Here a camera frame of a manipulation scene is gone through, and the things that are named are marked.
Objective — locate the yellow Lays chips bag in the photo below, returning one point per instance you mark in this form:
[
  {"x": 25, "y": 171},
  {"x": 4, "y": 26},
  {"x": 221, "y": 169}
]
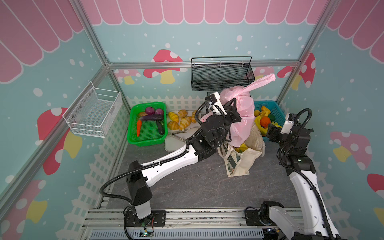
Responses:
[{"x": 241, "y": 148}]

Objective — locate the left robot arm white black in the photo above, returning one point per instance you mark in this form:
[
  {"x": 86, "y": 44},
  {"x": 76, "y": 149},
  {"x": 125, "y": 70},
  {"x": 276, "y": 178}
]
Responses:
[{"x": 141, "y": 177}]

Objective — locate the striped bread roll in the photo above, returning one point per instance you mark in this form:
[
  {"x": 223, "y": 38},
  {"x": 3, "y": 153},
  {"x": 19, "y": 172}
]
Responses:
[
  {"x": 185, "y": 122},
  {"x": 173, "y": 117}
]

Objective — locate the black wire shelf rack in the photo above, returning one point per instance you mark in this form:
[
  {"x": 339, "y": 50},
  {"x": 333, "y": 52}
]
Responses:
[{"x": 216, "y": 101}]

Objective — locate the white wire wall basket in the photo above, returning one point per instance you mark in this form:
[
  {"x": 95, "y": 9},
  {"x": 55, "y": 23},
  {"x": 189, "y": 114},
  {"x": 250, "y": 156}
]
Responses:
[{"x": 93, "y": 112}]

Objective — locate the canvas tote bag leaf print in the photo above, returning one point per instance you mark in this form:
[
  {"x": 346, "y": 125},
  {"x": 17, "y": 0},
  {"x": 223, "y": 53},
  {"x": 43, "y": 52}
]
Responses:
[{"x": 239, "y": 164}]

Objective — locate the long bread roll right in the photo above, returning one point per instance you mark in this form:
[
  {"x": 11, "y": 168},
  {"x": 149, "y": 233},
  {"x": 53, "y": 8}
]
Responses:
[{"x": 193, "y": 119}]

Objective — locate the bread roll front left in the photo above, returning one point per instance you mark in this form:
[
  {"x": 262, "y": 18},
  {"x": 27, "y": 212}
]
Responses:
[{"x": 173, "y": 126}]

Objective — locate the teal plastic basket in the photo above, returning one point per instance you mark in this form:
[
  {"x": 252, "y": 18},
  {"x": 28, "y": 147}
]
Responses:
[{"x": 272, "y": 110}]

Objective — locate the purple onion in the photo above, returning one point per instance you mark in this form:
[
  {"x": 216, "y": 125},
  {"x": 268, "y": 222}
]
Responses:
[
  {"x": 150, "y": 111},
  {"x": 159, "y": 112}
]

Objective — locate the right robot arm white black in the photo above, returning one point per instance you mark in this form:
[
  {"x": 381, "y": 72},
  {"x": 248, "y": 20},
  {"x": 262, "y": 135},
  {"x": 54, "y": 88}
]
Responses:
[{"x": 302, "y": 173}]

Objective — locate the white bread tray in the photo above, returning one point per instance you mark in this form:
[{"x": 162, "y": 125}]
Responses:
[{"x": 172, "y": 144}]

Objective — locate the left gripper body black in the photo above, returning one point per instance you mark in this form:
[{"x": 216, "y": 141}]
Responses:
[{"x": 231, "y": 117}]

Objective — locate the striped bread roll middle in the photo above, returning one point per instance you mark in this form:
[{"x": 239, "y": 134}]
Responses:
[{"x": 185, "y": 122}]

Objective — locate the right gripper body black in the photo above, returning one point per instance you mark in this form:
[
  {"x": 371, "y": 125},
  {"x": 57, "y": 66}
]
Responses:
[{"x": 272, "y": 132}]

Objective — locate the metal tongs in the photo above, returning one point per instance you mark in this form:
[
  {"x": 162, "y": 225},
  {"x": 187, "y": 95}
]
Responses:
[{"x": 184, "y": 134}]

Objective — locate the black mesh wall basket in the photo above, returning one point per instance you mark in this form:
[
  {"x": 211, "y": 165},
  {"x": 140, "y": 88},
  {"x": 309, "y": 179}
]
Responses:
[{"x": 219, "y": 73}]

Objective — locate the pink plastic grocery bag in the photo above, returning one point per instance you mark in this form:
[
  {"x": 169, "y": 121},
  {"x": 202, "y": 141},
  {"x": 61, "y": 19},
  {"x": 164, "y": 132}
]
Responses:
[{"x": 241, "y": 131}]

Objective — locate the purple eggplant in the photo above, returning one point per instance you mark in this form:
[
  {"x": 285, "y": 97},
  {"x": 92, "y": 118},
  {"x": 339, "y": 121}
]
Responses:
[{"x": 154, "y": 117}]

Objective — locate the orange fruit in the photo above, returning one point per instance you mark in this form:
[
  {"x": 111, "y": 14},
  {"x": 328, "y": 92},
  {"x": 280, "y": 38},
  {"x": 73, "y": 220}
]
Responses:
[{"x": 265, "y": 121}]

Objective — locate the striped bread roll left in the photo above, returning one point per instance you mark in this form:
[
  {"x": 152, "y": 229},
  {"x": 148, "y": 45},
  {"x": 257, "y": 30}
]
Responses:
[{"x": 173, "y": 117}]

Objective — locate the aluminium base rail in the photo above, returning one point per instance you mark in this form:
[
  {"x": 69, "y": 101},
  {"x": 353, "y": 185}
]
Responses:
[{"x": 205, "y": 224}]

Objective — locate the green plastic basket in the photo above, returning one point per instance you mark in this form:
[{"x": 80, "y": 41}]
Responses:
[{"x": 149, "y": 132}]

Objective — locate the round bread roll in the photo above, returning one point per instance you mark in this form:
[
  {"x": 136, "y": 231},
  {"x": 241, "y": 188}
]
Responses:
[{"x": 182, "y": 113}]

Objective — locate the yellow banana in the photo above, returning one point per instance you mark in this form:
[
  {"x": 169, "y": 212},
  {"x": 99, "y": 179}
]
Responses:
[{"x": 262, "y": 129}]

